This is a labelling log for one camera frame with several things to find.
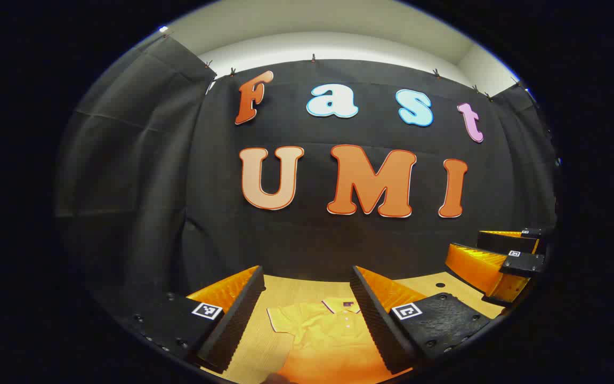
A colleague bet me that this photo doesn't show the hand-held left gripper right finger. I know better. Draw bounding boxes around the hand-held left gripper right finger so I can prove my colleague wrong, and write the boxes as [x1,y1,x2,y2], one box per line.
[350,265,494,374]

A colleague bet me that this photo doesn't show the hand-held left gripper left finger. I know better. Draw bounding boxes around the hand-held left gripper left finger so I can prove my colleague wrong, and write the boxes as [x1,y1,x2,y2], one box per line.
[120,265,266,374]

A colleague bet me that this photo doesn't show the black backdrop cloth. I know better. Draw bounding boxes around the black backdrop cloth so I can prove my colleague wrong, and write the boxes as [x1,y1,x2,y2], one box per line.
[54,33,558,321]

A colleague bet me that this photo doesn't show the yellow polo T-shirt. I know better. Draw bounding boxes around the yellow polo T-shirt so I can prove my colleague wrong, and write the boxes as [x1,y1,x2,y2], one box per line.
[266,299,413,384]

